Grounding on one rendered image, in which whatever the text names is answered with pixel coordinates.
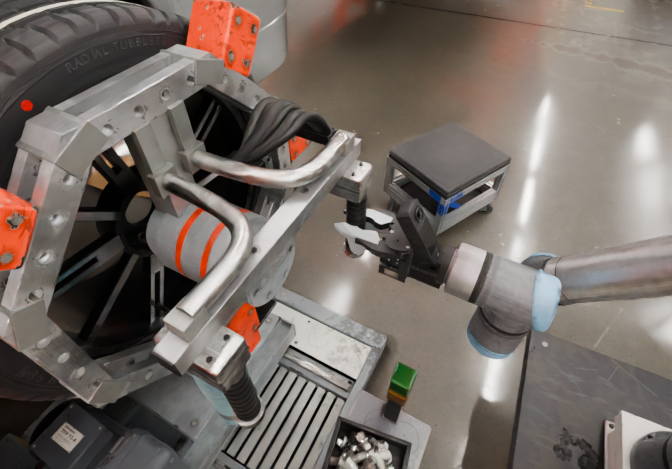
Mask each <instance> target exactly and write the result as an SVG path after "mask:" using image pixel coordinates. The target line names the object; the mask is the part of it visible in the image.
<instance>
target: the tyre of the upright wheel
mask: <svg viewBox="0 0 672 469"><path fill-rule="evenodd" d="M70 1H77V0H0V23H2V22H4V21H6V20H8V19H11V18H13V17H15V16H18V15H20V14H22V13H25V12H28V11H32V10H35V9H38V8H41V7H45V6H49V5H53V4H57V3H63V2H70ZM115 1H119V0H114V1H113V2H108V1H89V2H80V3H76V4H74V3H72V4H66V5H61V6H57V7H52V8H49V9H45V10H43V11H41V12H38V13H37V12H36V13H33V14H30V15H28V16H25V17H23V18H20V19H18V20H16V21H14V22H11V23H9V24H7V25H6V26H5V27H3V28H1V29H0V187H1V188H2V189H4V190H6V189H7V186H8V183H9V180H10V176H11V172H12V169H13V165H14V162H15V158H16V155H17V151H18V147H16V146H15V145H16V143H17V142H18V141H19V140H20V138H21V137H22V133H23V130H24V126H25V123H26V121H27V120H28V119H30V118H32V117H34V116H36V115H38V114H40V113H42V112H43V111H44V110H45V109H46V107H47V106H51V107H54V106H56V105H58V104H60V103H62V102H64V101H66V100H68V99H70V98H72V97H74V96H76V95H78V94H80V93H82V92H83V91H85V90H87V89H89V88H91V87H93V86H95V85H97V84H99V83H101V82H103V81H105V80H107V79H109V78H111V77H113V76H115V75H117V74H119V73H121V72H123V71H125V70H127V69H129V68H131V67H133V66H135V65H137V64H139V63H141V62H143V61H145V60H146V59H148V58H150V57H152V56H154V55H156V54H158V53H160V50H161V49H168V48H170V47H172V46H174V45H176V44H179V45H183V46H186V42H187V36H188V30H189V24H190V19H188V18H185V17H183V16H180V15H177V14H174V13H171V12H167V11H163V10H159V9H154V8H150V7H145V6H141V5H136V4H130V3H124V2H115ZM75 396H77V395H75V394H74V393H73V392H71V391H70V390H68V389H67V388H66V387H64V386H63V385H62V384H60V383H59V380H58V379H56V378H55V377H54V376H52V375H51V374H50V373H48V372H47V371H46V370H44V369H43V368H42V367H40V366H39V365H38V364H37V363H35V362H34V361H33V360H31V359H30V358H29V357H27V356H26V355H25V354H23V353H22V352H18V351H17V350H16V349H14V348H13V347H11V346H10V345H9V344H7V343H6V342H5V341H3V340H2V339H0V397H1V398H8V399H13V400H22V401H24V400H25V401H44V400H46V401H49V400H58V399H65V398H70V397H75Z"/></svg>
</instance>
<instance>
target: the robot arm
mask: <svg viewBox="0 0 672 469"><path fill-rule="evenodd" d="M334 226H335V228H336V229H337V230H338V231H339V232H340V233H341V234H342V235H343V236H345V237H346V238H347V240H348V243H349V247H350V250H351V251H352V252H353V253H354V254H357V255H360V254H362V253H363V252H364V251H365V250H368V251H369V252H370V253H371V254H373V255H375V256H378V257H380V262H381V263H382V264H385V265H386V266H384V265H382V264H379V271H378V272H379V273H381V274H384V275H386V276H388V277H391V278H393V279H396V280H398V281H400V282H403V283H405V281H406V279H407V277H411V278H413V279H416V280H418V281H420V282H423V283H425V284H428V285H430V286H433V287H435V288H437V289H439V288H440V286H441V285H443V283H444V284H445V286H444V289H443V291H444V292H445V293H448V294H450V295H452V296H455V297H457V298H460V299H462V300H464V301H468V302H470V303H472V304H475V305H477V306H478V307H477V309H476V311H475V313H474V314H473V316H472V317H471V318H470V320H469V322H468V328H467V336H468V339H469V341H470V343H471V345H472V346H473V348H474V349H475V350H476V351H477V352H479V353H480V354H481V355H483V356H485V357H487V358H490V359H497V360H499V359H504V358H507V357H508V356H510V355H512V354H513V353H514V352H515V351H516V348H517V346H518V345H519V344H520V342H521V341H522V340H523V339H524V338H525V336H526V335H527V334H528V333H529V332H530V330H531V329H532V328H533V330H534V331H540V332H545V331H547V330H548V328H549V327H550V325H551V323H552V321H553V319H554V316H555V313H556V310H557V307H558V306H565V305H572V304H574V303H587V302H600V301H614V300H627V299H640V298H653V297H666V296H672V234H671V235H666V236H661V237H656V238H651V239H646V240H642V241H637V242H632V243H627V244H622V245H617V246H612V247H607V248H602V249H597V250H592V251H587V252H582V253H577V254H572V255H568V256H563V257H561V256H556V255H553V254H550V253H545V252H539V253H534V254H532V255H530V256H529V257H527V258H526V259H524V260H523V261H522V262H521V263H518V262H515V261H512V260H509V259H507V258H504V257H501V256H498V255H496V254H493V253H490V252H487V251H485V250H482V249H479V248H477V247H474V246H471V245H468V244H466V243H461V244H460V247H459V249H457V246H455V245H453V244H449V246H448V249H447V251H446V252H444V251H442V250H440V249H441V245H440V243H439V241H438V239H437V237H436V235H435V233H434V231H433V228H432V226H431V224H430V222H429V220H428V218H427V216H426V214H425V212H424V210H423V208H422V206H421V204H420V202H419V200H418V199H411V200H404V201H403V203H402V205H401V207H400V209H399V211H398V213H395V212H391V211H385V210H379V209H374V210H372V209H367V212H366V224H365V230H362V229H360V228H359V227H357V226H351V225H349V224H347V223H346V222H338V223H335V224H334ZM377 232H381V233H383V234H388V235H385V236H383V237H382V240H380V238H379V235H378V233H377ZM391 267H392V268H395V269H396V270H394V269H392V268H391ZM385 269H387V270H390V271H393V272H395V273H398V278H397V277H395V276H392V275H390V274H388V273H385ZM397 270H398V271H397ZM630 469H672V432H671V431H655V432H651V433H648V434H646V435H644V436H643V437H641V438H639V439H638V440H637V441H636V442H635V443H634V445H633V447H632V449H631V453H630Z"/></svg>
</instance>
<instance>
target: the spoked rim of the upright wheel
mask: <svg viewBox="0 0 672 469"><path fill-rule="evenodd" d="M183 101H184V104H185V107H186V111H187V114H188V117H189V120H190V123H191V127H192V130H193V133H194V136H195V139H196V140H199V141H201V142H203V143H204V146H205V149H206V152H208V153H211V154H214V155H218V156H221V157H224V158H227V157H228V156H229V155H230V154H231V153H233V152H234V151H238V150H239V149H240V147H241V143H242V140H243V137H244V134H245V130H246V124H245V122H244V120H243V118H242V116H241V114H240V112H239V110H238V109H237V107H235V106H234V105H232V104H230V103H228V102H226V101H224V100H222V99H220V98H219V97H217V96H215V95H213V94H211V93H209V92H207V91H205V90H204V89H200V90H199V91H197V92H196V93H194V94H193V95H191V96H189V97H188V98H186V99H185V100H183ZM102 155H103V156H104V157H105V158H106V159H107V160H108V161H109V163H110V164H111V165H112V166H113V167H112V168H110V167H109V165H108V164H107V163H106V162H105V161H104V160H103V159H102V158H101V157H100V155H97V156H96V157H95V159H94V160H93V161H92V164H91V165H92V166H93V167H94V168H95V169H96V170H97V171H98V172H99V173H100V174H101V175H102V176H103V177H104V178H105V179H106V180H107V181H108V184H107V185H106V186H105V188H104V189H103V191H102V193H101V195H100V197H99V199H98V202H97V206H96V207H79V208H78V211H77V215H76V218H75V221H74V222H91V221H95V222H96V227H97V230H98V232H99V234H100V237H99V238H98V239H96V240H95V241H93V242H92V243H90V244H89V245H87V246H86V247H84V248H83V249H81V250H80V251H78V252H77V253H75V254H74V255H72V256H71V257H69V258H68V259H67V260H65V261H64V262H62V265H61V268H60V272H59V275H58V279H57V282H56V285H55V289H54V292H53V295H52V299H51V302H50V305H49V309H48V312H47V316H48V317H49V318H50V319H51V320H52V321H53V322H54V323H55V324H56V325H57V326H58V327H59V328H60V329H61V330H62V331H63V332H64V333H66V334H67V335H68V336H69V337H70V338H71V339H72V340H73V341H74V342H75V343H76V344H77V345H78V346H79V347H80V348H81V349H82V350H83V351H85V352H86V353H87V354H88V355H89V356H99V355H105V354H110V353H114V352H118V351H122V350H125V349H128V348H130V347H133V346H135V345H138V344H140V343H142V342H144V341H146V340H148V339H150V338H152V337H153V336H155V335H157V334H158V332H159V331H160V330H161V329H162V328H163V327H164V326H165V323H164V322H163V319H164V318H165V317H166V315H167V314H168V313H165V312H163V311H161V310H159V309H156V308H155V305H156V303H158V302H159V303H161V305H163V306H165V307H167V308H168V309H169V310H170V311H171V310H172V309H173V308H174V307H175V306H176V305H177V304H178V303H179V302H180V300H181V299H182V298H183V297H184V296H186V295H187V294H188V293H189V292H190V291H191V290H192V289H193V288H194V287H195V286H196V285H197V282H195V281H194V280H191V279H189V278H187V277H185V276H184V275H182V274H180V273H178V272H176V271H174V270H172V269H170V268H168V267H166V266H165V265H163V264H162V263H161V262H160V260H159V259H158V256H157V255H156V254H155V253H153V252H152V250H151V249H150V247H149V245H148V243H147V239H146V230H147V225H148V221H149V219H150V216H151V214H152V213H153V211H154V209H155V208H156V207H155V205H154V203H153V201H152V206H151V209H150V211H149V213H148V215H147V216H146V217H145V218H144V219H143V220H141V221H139V222H137V223H129V222H128V221H127V219H126V216H125V213H126V210H127V208H128V206H129V204H130V202H131V200H132V199H133V198H134V196H135V195H136V194H137V193H139V192H142V191H148V190H147V188H146V186H145V184H144V182H143V180H142V178H141V175H140V173H139V171H138V169H137V167H136V165H133V166H130V167H128V166H127V164H126V163H125V162H124V161H123V160H122V158H121V157H120V156H119V155H118V154H117V152H116V151H115V150H114V149H113V148H112V146H111V147H110V148H108V149H107V150H105V151H103V152H102ZM192 175H193V178H194V181H195V184H198V185H200V186H202V187H204V188H206V189H207V190H209V191H211V192H213V193H215V194H217V195H219V196H220V197H222V198H224V199H225V200H227V201H229V202H230V203H232V204H234V205H237V206H239V207H241V208H244V209H246V210H249V207H250V202H251V197H252V190H253V185H252V184H248V183H244V182H241V181H237V180H234V179H230V178H227V177H224V176H221V175H217V174H214V173H211V172H209V171H206V170H203V169H199V170H198V171H197V172H196V173H194V174H192ZM140 233H141V235H140V236H139V234H140ZM138 236H139V237H138ZM121 250H122V251H124V252H123V254H122V256H121V258H120V260H119V261H118V262H116V263H115V264H114V265H112V266H111V267H109V268H108V269H106V270H105V271H103V272H101V273H99V274H97V275H96V276H94V277H92V278H90V279H87V280H85V281H83V282H80V283H78V282H79V281H80V280H82V279H83V278H85V277H86V276H87V275H89V274H90V273H91V272H93V271H94V270H95V269H97V268H98V267H99V266H101V265H102V264H104V263H105V262H106V261H108V260H109V259H110V258H112V257H113V256H114V255H116V254H117V253H119V252H120V251H121ZM76 283H77V284H76Z"/></svg>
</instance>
